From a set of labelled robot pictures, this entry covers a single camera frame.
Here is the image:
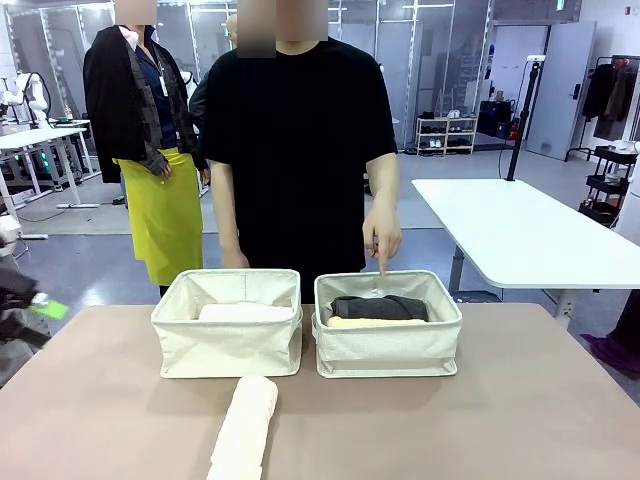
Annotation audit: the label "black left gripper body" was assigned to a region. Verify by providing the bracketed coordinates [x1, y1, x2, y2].
[0, 268, 41, 345]

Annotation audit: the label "white towel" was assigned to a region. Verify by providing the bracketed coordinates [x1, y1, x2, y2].
[197, 300, 295, 324]
[206, 375, 280, 480]

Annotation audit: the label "yellow towel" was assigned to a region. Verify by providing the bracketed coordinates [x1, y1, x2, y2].
[326, 315, 427, 330]

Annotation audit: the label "dark grey towel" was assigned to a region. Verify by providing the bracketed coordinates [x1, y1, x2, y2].
[329, 294, 431, 323]

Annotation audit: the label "person's left forearm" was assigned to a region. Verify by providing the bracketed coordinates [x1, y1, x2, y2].
[366, 153, 402, 217]

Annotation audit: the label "person's right forearm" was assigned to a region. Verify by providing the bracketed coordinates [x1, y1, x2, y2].
[211, 182, 242, 255]

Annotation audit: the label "person's right hand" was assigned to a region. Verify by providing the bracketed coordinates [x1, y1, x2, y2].
[221, 249, 252, 272]

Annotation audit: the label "person's left hand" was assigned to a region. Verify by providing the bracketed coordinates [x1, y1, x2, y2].
[361, 211, 404, 279]

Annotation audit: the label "person in yellow apron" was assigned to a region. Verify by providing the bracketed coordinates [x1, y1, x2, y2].
[82, 0, 209, 297]

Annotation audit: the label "white desk with legs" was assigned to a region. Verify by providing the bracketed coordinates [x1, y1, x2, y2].
[0, 118, 99, 240]

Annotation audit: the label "cream fabric basket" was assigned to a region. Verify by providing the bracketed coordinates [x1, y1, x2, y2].
[310, 269, 464, 379]
[150, 268, 304, 379]

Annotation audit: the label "small white background robot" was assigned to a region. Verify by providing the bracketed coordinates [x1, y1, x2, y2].
[0, 71, 52, 125]

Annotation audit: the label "person in dark jacket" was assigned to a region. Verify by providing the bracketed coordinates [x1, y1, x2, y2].
[188, 13, 240, 185]

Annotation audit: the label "person in black t-shirt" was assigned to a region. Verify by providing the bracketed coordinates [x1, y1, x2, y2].
[199, 0, 400, 304]

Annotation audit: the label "white shoe rack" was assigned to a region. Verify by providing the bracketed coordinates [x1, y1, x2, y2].
[415, 109, 479, 157]

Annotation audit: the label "large white table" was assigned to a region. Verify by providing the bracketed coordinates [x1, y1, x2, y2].
[411, 178, 640, 332]

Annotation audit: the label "black suitcases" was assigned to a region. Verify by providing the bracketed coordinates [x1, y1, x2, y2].
[476, 98, 517, 140]

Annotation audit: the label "grey-blue door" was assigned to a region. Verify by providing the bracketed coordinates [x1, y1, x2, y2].
[524, 21, 599, 162]

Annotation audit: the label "black clothes rack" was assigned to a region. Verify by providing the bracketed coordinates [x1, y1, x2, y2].
[564, 53, 640, 164]

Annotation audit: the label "black hanging coat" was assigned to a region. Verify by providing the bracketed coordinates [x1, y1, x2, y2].
[581, 63, 616, 121]

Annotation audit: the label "brown hanging coat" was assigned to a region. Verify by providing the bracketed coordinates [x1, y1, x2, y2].
[604, 63, 640, 124]

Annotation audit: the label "black camera stand pole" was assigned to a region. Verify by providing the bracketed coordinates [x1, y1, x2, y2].
[505, 55, 547, 183]

